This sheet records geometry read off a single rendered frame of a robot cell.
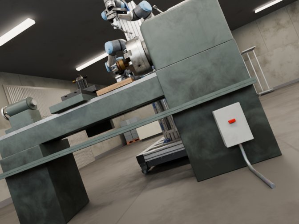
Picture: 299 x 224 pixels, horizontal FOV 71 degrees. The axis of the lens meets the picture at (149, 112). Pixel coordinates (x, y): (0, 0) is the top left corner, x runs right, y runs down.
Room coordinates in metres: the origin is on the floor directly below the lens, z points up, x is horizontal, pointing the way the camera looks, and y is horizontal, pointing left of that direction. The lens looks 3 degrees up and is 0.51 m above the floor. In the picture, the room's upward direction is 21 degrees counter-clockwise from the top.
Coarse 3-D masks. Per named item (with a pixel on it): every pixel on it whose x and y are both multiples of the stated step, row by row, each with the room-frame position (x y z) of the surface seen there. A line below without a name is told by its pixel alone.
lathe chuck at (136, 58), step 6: (126, 42) 1.67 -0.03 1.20; (132, 42) 1.63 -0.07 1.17; (126, 48) 1.63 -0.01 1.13; (132, 48) 1.61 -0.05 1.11; (138, 54) 1.61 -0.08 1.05; (132, 60) 1.62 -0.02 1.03; (138, 60) 1.62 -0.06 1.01; (144, 66) 1.66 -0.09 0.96; (138, 72) 1.70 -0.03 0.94; (144, 72) 1.72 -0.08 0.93
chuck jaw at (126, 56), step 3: (129, 51) 1.62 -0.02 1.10; (126, 54) 1.64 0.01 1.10; (129, 54) 1.62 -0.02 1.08; (132, 54) 1.62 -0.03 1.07; (123, 57) 1.69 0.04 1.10; (126, 57) 1.64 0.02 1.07; (123, 60) 1.72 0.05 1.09; (126, 60) 1.69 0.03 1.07; (129, 60) 1.71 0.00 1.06; (123, 63) 1.72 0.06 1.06; (126, 63) 1.75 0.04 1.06
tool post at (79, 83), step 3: (78, 81) 1.89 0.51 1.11; (81, 81) 1.88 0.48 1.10; (84, 81) 1.89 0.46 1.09; (78, 84) 1.89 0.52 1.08; (81, 84) 1.88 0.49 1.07; (84, 84) 1.90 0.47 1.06; (87, 84) 1.94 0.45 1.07; (78, 87) 1.89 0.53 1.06; (81, 87) 1.89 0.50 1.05; (84, 87) 1.88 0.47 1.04; (87, 87) 1.93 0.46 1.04
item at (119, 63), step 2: (120, 60) 1.75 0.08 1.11; (116, 62) 1.77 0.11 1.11; (118, 62) 1.76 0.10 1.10; (120, 62) 1.74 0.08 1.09; (122, 62) 1.74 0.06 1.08; (116, 64) 1.76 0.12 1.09; (118, 64) 1.75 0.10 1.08; (120, 64) 1.75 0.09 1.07; (122, 64) 1.75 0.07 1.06; (124, 64) 1.75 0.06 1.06; (126, 64) 1.76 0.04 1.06; (128, 64) 1.80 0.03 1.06; (118, 66) 1.75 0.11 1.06; (120, 66) 1.76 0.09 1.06; (122, 66) 1.75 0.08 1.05; (124, 66) 1.75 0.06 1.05; (126, 66) 1.78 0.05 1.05; (118, 68) 1.77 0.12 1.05; (120, 68) 1.77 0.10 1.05; (122, 68) 1.77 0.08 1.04; (124, 68) 1.78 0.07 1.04
